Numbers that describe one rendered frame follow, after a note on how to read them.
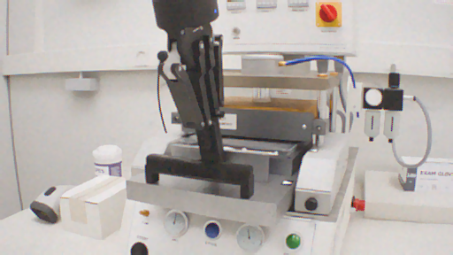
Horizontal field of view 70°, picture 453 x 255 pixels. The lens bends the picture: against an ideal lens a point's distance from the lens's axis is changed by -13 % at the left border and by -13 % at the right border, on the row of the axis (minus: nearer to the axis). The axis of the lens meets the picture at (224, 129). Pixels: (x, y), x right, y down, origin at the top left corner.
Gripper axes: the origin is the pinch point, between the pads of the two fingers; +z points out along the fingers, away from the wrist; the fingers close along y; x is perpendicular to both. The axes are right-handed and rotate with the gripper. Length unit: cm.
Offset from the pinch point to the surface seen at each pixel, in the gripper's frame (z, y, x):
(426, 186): 40, -49, 36
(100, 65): 12, -66, -84
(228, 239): 13.4, 4.4, 2.6
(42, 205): 24, 0, -50
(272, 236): 12.4, 3.3, 9.0
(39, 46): 2, -69, -124
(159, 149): 5.0, -4.1, -12.3
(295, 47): -1.7, -37.7, 2.8
